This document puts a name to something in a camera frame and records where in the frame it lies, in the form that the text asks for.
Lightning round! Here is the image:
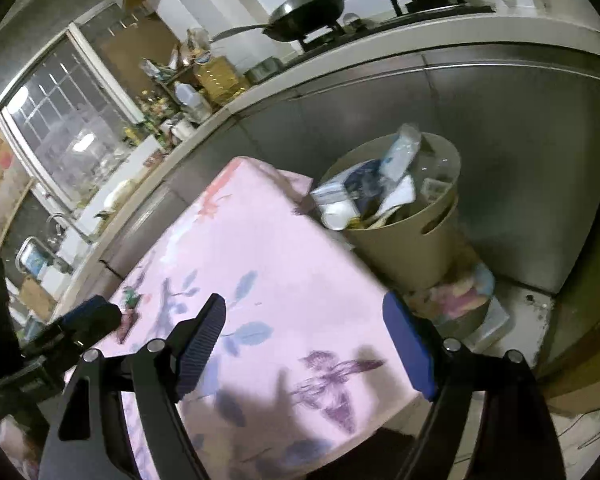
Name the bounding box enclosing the green red snack wrapper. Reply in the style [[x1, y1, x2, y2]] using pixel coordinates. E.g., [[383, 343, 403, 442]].
[[122, 286, 142, 310]]

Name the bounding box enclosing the white paper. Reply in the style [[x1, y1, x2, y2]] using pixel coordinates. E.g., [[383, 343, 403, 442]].
[[366, 174, 416, 229]]

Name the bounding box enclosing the white blue milk carton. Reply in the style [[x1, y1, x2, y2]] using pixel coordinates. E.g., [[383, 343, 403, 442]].
[[311, 159, 384, 231]]

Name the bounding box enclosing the white tissue packet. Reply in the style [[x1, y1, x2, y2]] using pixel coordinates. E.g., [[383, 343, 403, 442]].
[[379, 124, 422, 183]]

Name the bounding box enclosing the beige trash bin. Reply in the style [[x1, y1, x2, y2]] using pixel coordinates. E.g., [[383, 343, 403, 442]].
[[312, 131, 460, 292]]

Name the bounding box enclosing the chrome kitchen faucet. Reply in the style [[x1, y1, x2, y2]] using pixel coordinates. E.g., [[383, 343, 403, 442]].
[[45, 212, 93, 252]]

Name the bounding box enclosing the barred kitchen window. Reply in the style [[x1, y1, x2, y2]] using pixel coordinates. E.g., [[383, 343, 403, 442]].
[[0, 4, 176, 209]]

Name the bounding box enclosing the wooden cutting board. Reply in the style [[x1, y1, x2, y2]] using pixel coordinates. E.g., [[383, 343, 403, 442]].
[[18, 275, 56, 322]]

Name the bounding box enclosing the pink floral tablecloth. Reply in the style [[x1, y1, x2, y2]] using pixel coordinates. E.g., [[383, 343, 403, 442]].
[[97, 157, 419, 479]]

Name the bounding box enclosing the blue detergent bottle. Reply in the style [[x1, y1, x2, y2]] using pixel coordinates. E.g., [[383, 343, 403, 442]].
[[21, 247, 48, 281]]

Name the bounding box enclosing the white plastic jug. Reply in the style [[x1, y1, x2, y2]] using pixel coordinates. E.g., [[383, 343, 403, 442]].
[[174, 81, 213, 124]]

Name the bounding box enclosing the yellow cooking oil jug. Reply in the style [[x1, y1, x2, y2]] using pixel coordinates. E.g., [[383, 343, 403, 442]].
[[194, 54, 250, 106]]

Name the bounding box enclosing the steel wok with lid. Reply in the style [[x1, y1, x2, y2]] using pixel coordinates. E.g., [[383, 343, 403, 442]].
[[211, 0, 344, 42]]

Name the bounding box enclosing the black gas stove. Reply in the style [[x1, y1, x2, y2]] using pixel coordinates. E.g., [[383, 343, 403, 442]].
[[283, 0, 495, 68]]

